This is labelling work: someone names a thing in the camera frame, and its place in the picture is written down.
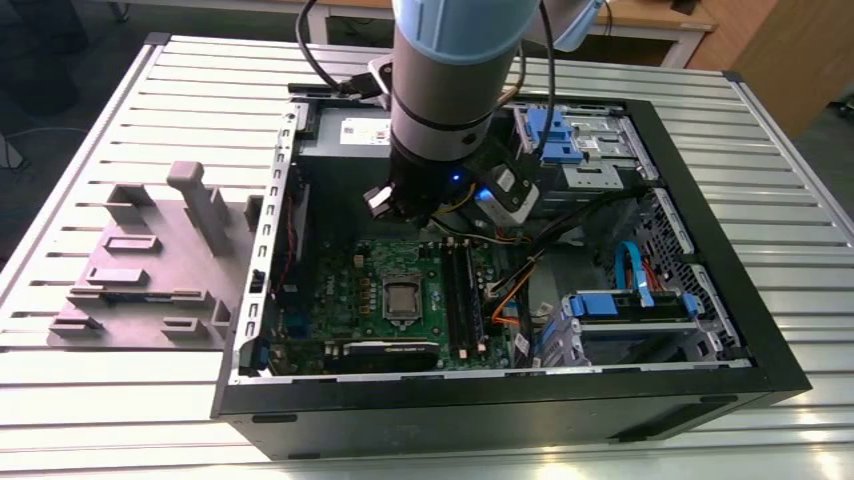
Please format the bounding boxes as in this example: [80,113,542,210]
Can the yellow wire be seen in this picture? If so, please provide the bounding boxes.
[430,183,479,219]

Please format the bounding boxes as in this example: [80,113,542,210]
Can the grey power supply unit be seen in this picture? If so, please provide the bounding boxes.
[296,107,435,239]

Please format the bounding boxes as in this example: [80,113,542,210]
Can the metal socket cover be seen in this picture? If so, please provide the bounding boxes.
[379,272,427,326]

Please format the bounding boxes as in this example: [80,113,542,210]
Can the wooden cabinet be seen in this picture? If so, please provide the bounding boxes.
[690,0,854,139]

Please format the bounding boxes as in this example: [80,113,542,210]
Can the black PC case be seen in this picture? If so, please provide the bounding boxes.
[210,82,814,461]

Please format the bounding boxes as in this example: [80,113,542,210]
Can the black graphics card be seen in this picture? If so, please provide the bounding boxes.
[323,339,442,374]

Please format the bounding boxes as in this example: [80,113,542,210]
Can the blue plastic drive latch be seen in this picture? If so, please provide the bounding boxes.
[526,107,586,164]

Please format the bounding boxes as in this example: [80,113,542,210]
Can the grey parts rack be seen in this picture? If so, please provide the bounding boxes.
[46,160,268,351]

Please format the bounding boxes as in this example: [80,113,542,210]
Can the CPU socket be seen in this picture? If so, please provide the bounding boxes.
[378,269,429,329]

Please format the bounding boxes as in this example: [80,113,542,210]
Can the hard disk in blue carrier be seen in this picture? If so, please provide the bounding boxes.
[563,290,699,326]

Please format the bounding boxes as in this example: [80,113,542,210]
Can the green motherboard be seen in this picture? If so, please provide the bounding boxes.
[276,238,515,374]

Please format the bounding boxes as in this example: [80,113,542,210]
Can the black cable tan sleeve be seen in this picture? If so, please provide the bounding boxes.
[494,47,530,109]

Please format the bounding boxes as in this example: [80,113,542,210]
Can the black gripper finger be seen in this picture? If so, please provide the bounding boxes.
[363,184,402,220]

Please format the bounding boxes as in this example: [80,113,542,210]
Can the wooden desk white frame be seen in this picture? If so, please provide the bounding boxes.
[597,0,721,69]

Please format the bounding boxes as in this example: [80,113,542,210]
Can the metal optical drive cage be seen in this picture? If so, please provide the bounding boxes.
[510,102,659,201]

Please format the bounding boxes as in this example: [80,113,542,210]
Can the silver CPU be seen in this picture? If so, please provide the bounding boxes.
[387,284,422,314]

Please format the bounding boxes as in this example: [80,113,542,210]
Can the blue data wire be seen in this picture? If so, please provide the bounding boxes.
[614,241,659,309]

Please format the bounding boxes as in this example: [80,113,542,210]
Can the black cable bundle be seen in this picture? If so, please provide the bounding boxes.
[490,188,642,301]

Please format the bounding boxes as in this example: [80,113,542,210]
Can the blue board connector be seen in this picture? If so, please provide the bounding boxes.
[288,310,314,344]

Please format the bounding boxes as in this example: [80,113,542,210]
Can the metal disk bay cage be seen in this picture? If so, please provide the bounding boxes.
[530,292,741,369]

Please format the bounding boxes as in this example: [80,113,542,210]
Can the white black wire bundle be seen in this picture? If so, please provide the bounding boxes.
[430,217,535,247]

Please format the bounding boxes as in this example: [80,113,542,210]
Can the orange data wire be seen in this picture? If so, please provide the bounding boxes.
[491,294,533,326]

